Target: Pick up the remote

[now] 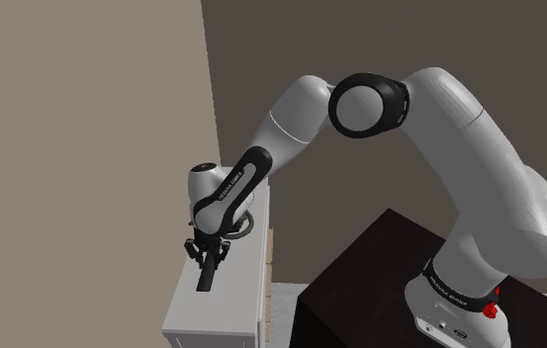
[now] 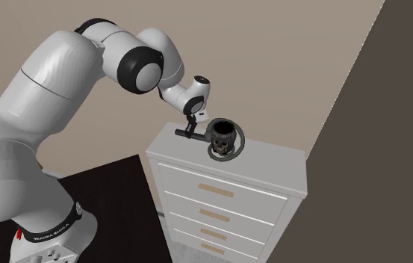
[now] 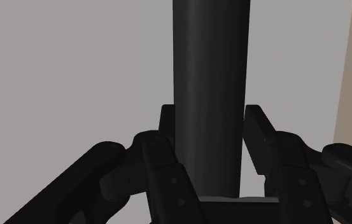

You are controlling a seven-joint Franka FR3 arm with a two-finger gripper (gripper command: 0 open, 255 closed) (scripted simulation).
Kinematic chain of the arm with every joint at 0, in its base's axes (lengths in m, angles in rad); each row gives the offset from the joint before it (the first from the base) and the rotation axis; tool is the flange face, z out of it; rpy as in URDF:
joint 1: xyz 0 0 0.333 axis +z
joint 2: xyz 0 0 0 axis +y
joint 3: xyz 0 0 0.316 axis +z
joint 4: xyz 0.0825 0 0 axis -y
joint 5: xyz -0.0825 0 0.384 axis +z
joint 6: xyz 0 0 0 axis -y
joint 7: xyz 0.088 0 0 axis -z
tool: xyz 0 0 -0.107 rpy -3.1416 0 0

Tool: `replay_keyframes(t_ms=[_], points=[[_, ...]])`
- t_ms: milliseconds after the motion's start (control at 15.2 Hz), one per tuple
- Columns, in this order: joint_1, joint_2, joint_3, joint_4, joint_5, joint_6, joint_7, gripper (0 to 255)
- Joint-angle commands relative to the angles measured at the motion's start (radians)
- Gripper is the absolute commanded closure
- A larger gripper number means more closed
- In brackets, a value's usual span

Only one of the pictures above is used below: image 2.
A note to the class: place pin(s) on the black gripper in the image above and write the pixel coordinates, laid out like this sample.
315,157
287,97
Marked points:
191,121

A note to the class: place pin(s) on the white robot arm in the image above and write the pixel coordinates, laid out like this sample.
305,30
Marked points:
46,91

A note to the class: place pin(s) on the black cylindrical rod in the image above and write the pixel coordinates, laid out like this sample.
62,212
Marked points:
200,137

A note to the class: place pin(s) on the white chest of drawers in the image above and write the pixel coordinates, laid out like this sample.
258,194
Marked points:
264,167

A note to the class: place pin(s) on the dark robot stand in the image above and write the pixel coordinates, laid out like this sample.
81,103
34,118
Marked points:
118,204

